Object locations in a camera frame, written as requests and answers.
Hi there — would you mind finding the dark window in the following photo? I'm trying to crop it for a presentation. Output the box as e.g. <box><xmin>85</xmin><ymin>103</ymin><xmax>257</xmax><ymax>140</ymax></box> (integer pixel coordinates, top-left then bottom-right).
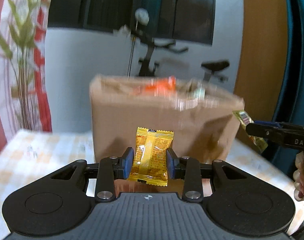
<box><xmin>47</xmin><ymin>0</ymin><xmax>216</xmax><ymax>46</ymax></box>

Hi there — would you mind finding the person's right hand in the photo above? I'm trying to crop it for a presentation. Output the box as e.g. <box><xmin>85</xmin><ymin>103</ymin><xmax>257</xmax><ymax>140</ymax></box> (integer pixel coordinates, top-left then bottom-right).
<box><xmin>293</xmin><ymin>152</ymin><xmax>304</xmax><ymax>202</ymax></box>

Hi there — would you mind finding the printed wall cloth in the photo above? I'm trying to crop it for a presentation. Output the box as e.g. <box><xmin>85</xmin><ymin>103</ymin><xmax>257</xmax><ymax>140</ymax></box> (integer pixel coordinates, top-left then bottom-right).
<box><xmin>0</xmin><ymin>0</ymin><xmax>52</xmax><ymax>155</ymax></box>

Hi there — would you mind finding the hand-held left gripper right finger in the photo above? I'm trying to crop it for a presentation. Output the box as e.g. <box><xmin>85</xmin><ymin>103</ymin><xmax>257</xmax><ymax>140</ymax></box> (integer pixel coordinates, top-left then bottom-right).
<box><xmin>166</xmin><ymin>147</ymin><xmax>245</xmax><ymax>202</ymax></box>

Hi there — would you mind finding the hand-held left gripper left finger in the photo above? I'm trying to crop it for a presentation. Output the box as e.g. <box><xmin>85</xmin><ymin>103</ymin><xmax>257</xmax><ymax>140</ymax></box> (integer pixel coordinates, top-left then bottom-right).
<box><xmin>50</xmin><ymin>147</ymin><xmax>135</xmax><ymax>202</ymax></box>

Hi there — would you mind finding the wooden panel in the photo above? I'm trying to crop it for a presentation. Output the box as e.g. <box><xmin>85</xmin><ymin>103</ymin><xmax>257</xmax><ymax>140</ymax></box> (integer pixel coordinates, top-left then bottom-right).
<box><xmin>233</xmin><ymin>0</ymin><xmax>293</xmax><ymax>120</ymax></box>

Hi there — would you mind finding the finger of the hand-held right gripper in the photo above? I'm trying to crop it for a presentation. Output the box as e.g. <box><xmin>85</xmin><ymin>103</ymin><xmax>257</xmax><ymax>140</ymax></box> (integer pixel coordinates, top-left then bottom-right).
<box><xmin>246</xmin><ymin>121</ymin><xmax>285</xmax><ymax>143</ymax></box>

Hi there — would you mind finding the green and white snack packet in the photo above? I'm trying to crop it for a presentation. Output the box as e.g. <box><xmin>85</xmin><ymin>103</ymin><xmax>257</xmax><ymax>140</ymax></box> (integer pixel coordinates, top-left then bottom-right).
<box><xmin>188</xmin><ymin>80</ymin><xmax>206</xmax><ymax>100</ymax></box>

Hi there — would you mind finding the thin metal pole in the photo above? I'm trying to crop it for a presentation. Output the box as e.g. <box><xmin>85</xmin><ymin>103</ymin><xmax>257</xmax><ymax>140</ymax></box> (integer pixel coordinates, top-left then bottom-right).
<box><xmin>128</xmin><ymin>21</ymin><xmax>138</xmax><ymax>77</ymax></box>

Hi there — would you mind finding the black exercise bike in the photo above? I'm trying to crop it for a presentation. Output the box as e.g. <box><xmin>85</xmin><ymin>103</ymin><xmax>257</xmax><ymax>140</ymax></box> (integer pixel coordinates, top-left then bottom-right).
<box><xmin>132</xmin><ymin>30</ymin><xmax>230</xmax><ymax>83</ymax></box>

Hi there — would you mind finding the orange snack packet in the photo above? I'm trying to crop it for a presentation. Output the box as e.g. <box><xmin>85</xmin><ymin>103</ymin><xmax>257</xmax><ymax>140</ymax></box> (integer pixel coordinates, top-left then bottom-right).
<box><xmin>133</xmin><ymin>76</ymin><xmax>177</xmax><ymax>97</ymax></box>

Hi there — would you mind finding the brown paper bag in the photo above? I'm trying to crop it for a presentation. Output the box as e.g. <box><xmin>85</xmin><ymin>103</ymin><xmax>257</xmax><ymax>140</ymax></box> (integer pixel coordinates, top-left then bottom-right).
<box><xmin>89</xmin><ymin>74</ymin><xmax>245</xmax><ymax>163</ymax></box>

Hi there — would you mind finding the white plastic bag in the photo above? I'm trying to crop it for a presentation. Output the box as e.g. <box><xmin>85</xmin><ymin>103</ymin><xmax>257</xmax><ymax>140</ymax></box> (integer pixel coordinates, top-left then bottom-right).
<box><xmin>134</xmin><ymin>8</ymin><xmax>150</xmax><ymax>25</ymax></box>

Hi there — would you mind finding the checkered tablecloth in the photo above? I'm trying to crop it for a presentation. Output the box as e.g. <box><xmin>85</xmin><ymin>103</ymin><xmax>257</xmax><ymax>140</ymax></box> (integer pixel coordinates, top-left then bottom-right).
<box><xmin>0</xmin><ymin>129</ymin><xmax>303</xmax><ymax>240</ymax></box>

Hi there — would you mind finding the yellow snack packet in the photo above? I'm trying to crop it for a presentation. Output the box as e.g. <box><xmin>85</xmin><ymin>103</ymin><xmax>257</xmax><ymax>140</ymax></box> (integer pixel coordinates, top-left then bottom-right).
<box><xmin>232</xmin><ymin>110</ymin><xmax>268</xmax><ymax>153</ymax></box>
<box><xmin>128</xmin><ymin>127</ymin><xmax>175</xmax><ymax>187</ymax></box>

